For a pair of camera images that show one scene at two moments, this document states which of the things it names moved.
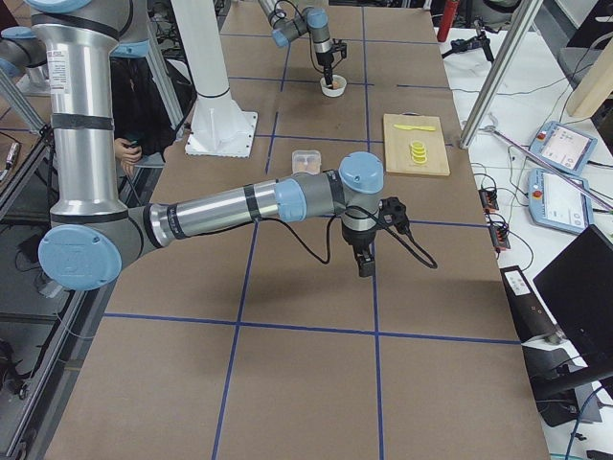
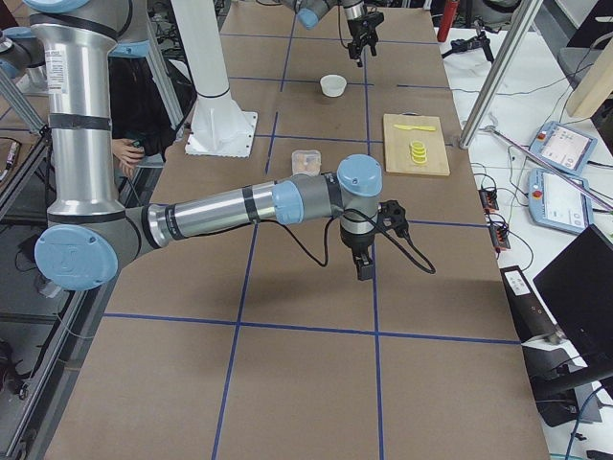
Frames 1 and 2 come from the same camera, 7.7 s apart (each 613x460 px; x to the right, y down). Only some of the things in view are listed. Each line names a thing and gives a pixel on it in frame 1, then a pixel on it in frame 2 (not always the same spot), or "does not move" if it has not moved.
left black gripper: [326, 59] to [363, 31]
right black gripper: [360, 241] does not move
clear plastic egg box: [306, 161] does not move
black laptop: [578, 287] does not move
